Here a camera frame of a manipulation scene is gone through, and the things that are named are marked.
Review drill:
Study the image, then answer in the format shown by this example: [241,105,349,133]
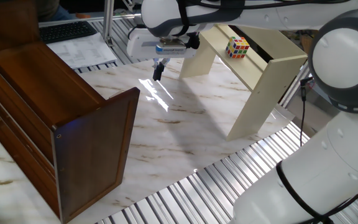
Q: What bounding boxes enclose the dark brown wooden shelf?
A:
[0,0,141,224]

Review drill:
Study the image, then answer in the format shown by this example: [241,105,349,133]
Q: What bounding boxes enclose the white printed paper sheets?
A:
[46,32,118,70]

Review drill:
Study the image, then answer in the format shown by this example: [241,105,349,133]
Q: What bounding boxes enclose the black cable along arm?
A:
[177,0,358,224]

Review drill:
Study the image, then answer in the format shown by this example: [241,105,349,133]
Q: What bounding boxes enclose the aluminium frame post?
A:
[103,0,116,47]

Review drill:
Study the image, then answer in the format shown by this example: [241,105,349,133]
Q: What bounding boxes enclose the black strap around arm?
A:
[275,161,334,224]

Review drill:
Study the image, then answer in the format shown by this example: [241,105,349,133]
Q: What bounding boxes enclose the cream wooden shelf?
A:
[178,24,309,141]

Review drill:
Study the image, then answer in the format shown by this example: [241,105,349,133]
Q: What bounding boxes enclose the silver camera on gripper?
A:
[141,37,188,56]

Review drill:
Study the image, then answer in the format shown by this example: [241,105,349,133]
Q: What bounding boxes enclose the seated person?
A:
[35,0,74,22]

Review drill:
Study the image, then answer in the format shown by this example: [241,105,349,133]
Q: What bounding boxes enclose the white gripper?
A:
[126,26,199,82]

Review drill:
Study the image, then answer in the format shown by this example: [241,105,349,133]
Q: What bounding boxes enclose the black computer keyboard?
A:
[39,21,98,44]

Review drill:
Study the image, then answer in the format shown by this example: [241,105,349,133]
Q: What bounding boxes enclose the colourful Rubik's cube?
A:
[225,36,250,59]

